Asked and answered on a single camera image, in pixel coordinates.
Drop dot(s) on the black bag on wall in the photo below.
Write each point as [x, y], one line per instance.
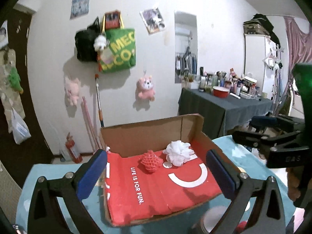
[84, 42]

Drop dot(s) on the pink curtain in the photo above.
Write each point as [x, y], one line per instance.
[295, 38]

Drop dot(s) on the red bowl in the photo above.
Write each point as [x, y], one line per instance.
[221, 92]

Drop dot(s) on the white wardrobe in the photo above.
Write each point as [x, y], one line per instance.
[262, 63]

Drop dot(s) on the photo poster on wall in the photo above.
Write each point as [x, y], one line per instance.
[153, 20]

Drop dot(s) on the green tote bag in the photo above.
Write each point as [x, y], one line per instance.
[121, 52]

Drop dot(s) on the green plush toy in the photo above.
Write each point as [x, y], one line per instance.
[14, 80]

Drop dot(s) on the white plastic bag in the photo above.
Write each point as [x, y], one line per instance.
[19, 128]

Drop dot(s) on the small white plush toy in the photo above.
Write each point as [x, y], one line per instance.
[100, 43]

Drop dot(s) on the pink plush on wall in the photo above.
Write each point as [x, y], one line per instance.
[145, 89]

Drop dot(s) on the red fire extinguisher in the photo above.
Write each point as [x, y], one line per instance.
[72, 150]

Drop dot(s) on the suitcase on wardrobe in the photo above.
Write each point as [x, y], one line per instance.
[254, 27]

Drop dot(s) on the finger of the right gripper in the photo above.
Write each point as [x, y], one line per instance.
[281, 122]
[288, 150]

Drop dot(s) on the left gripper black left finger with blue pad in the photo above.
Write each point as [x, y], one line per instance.
[45, 214]

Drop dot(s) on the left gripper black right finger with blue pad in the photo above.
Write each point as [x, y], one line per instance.
[267, 215]

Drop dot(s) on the cardboard box red inside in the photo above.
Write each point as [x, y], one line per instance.
[132, 195]

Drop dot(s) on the gloved hand holding gripper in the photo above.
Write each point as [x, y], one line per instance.
[293, 184]

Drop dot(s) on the pale pink plush toy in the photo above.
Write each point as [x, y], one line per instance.
[72, 89]

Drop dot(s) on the dark grey covered table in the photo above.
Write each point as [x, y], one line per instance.
[221, 114]

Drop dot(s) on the white mesh bath pouf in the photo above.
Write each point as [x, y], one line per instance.
[178, 153]

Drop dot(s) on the blue poster on wall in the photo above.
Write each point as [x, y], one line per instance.
[79, 8]

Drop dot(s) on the red foam net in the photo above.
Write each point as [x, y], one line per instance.
[151, 162]

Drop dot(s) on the wall mirror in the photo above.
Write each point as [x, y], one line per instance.
[186, 47]

